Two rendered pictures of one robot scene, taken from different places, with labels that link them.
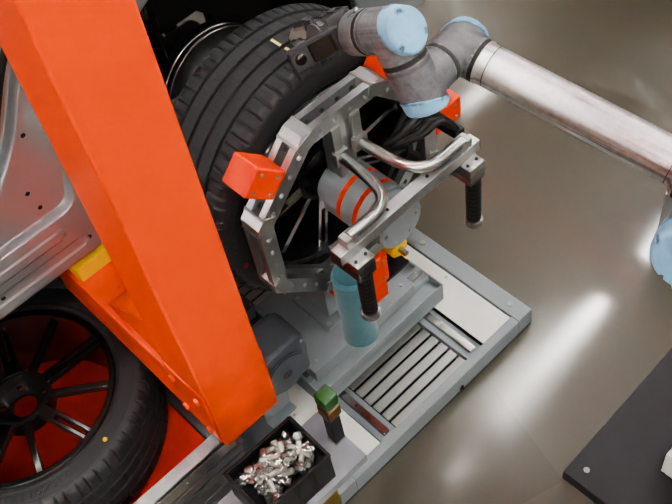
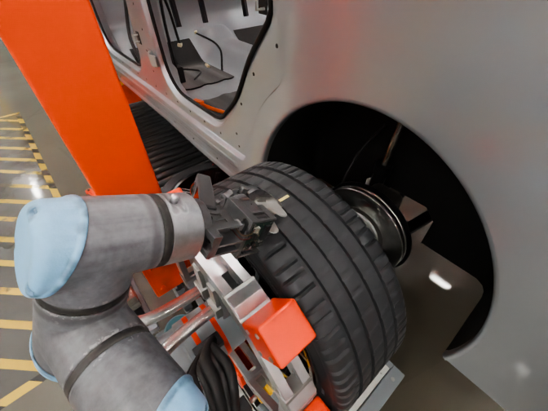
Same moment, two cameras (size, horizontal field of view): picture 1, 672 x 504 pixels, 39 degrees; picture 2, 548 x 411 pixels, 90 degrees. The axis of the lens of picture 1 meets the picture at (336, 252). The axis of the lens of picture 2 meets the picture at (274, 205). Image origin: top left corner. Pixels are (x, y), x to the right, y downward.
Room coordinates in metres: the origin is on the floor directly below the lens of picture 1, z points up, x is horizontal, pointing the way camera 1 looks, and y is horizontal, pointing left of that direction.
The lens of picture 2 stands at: (1.55, -0.38, 1.57)
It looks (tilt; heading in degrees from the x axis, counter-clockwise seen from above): 44 degrees down; 85
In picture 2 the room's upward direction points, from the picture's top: straight up
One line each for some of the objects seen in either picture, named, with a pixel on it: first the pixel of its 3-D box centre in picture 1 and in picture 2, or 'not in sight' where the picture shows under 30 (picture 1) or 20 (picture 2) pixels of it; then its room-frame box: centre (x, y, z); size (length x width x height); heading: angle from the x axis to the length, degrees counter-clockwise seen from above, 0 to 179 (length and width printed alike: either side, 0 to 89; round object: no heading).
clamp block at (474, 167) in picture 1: (462, 163); not in sight; (1.40, -0.31, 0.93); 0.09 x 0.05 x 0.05; 35
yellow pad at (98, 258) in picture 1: (86, 245); not in sight; (1.58, 0.60, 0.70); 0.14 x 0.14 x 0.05; 35
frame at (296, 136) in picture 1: (346, 186); (229, 317); (1.47, -0.05, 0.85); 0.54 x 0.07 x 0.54; 125
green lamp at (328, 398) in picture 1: (326, 398); not in sight; (1.06, 0.09, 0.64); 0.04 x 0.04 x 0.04; 35
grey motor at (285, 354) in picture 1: (242, 342); not in sight; (1.50, 0.31, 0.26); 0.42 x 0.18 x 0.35; 35
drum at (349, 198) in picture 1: (368, 201); (205, 335); (1.41, -0.09, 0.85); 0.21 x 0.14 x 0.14; 35
